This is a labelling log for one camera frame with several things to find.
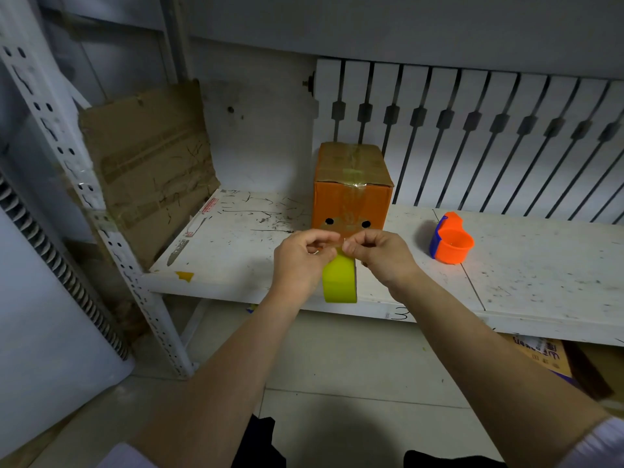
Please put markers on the person's right forearm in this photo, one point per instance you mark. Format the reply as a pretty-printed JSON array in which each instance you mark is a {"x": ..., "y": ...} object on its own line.
[{"x": 487, "y": 365}]

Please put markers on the person's right hand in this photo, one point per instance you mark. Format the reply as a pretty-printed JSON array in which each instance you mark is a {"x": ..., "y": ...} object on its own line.
[{"x": 385, "y": 260}]

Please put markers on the person's left hand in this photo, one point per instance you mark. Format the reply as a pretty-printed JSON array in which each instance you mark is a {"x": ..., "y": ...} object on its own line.
[{"x": 297, "y": 268}]

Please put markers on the white perforated shelf post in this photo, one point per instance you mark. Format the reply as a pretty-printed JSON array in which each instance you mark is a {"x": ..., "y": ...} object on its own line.
[{"x": 122, "y": 258}]

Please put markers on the black trousers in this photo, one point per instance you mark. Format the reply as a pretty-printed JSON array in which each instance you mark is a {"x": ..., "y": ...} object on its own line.
[{"x": 258, "y": 448}]

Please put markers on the white right sleeve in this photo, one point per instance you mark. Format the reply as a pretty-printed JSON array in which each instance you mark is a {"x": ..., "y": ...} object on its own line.
[{"x": 595, "y": 448}]

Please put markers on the white slotted radiator panel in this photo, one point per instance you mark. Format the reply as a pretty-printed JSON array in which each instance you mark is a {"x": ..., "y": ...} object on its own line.
[{"x": 325, "y": 92}]

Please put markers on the white sleeve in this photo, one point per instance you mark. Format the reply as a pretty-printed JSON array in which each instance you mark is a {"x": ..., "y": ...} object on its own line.
[
  {"x": 595, "y": 448},
  {"x": 127, "y": 458}
]

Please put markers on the orange cardboard box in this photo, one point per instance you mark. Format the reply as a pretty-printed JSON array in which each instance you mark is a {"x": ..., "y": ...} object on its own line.
[{"x": 351, "y": 204}]

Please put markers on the black radiator valve knob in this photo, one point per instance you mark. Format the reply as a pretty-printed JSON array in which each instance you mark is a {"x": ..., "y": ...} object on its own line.
[{"x": 310, "y": 84}]

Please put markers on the person's left forearm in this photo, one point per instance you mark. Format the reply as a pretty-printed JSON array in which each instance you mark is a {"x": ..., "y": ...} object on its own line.
[{"x": 224, "y": 385}]

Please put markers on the yellow tape roll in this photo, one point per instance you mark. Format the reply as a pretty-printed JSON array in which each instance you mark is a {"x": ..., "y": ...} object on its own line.
[{"x": 339, "y": 282}]

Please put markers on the red label sticker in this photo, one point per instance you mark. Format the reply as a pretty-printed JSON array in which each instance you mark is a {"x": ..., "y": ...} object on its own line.
[{"x": 209, "y": 205}]

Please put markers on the white left sleeve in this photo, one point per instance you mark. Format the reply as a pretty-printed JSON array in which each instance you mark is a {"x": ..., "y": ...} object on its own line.
[{"x": 127, "y": 458}]

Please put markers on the dark brown carton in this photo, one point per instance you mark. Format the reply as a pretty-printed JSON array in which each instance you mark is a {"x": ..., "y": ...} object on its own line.
[{"x": 599, "y": 370}]

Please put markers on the brown cardboard sheet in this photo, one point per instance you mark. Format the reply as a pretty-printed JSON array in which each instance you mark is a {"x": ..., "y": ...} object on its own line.
[{"x": 151, "y": 165}]

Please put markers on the orange blue tape dispenser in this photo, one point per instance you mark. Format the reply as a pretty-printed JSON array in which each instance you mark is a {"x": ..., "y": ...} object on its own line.
[{"x": 453, "y": 248}]

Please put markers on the white appliance with vent grille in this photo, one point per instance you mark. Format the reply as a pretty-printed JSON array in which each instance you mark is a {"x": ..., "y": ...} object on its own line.
[{"x": 44, "y": 336}]

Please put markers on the blue and tan flat box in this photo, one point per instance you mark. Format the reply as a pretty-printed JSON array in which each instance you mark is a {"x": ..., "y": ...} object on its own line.
[{"x": 541, "y": 355}]

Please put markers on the grey shelf post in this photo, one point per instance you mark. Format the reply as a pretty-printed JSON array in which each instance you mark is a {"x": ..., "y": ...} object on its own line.
[{"x": 174, "y": 34}]

